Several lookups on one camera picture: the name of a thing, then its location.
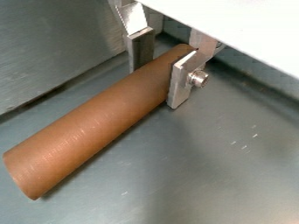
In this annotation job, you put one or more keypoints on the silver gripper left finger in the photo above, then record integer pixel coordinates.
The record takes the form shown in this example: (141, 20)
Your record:
(137, 34)

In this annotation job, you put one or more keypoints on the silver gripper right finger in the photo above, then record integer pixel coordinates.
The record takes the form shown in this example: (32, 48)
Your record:
(187, 68)

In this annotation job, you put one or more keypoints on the brown oval cylinder peg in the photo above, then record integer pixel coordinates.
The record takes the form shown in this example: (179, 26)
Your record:
(41, 160)

